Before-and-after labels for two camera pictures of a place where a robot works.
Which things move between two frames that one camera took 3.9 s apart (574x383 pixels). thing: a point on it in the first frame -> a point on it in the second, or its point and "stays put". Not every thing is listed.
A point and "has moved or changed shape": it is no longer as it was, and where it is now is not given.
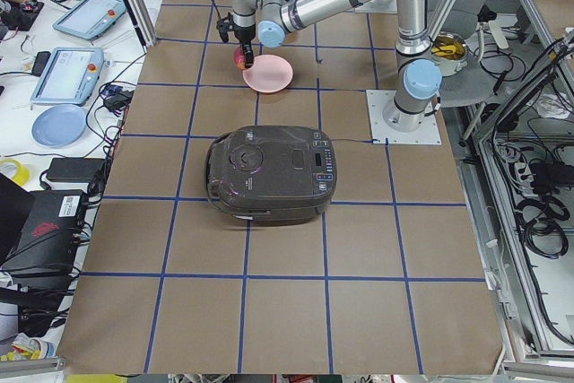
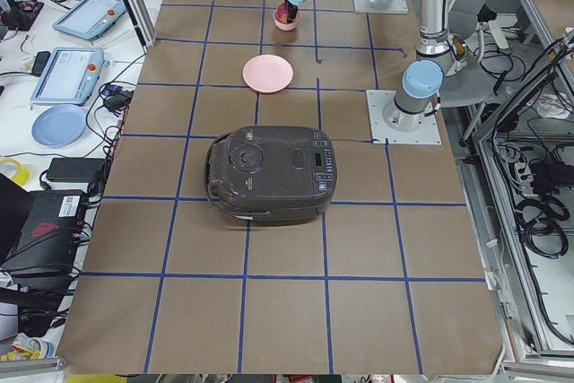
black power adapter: [73, 169] stays put
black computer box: [47, 243] stays put
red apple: [239, 57] has moved or changed shape
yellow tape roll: [22, 172] stays put
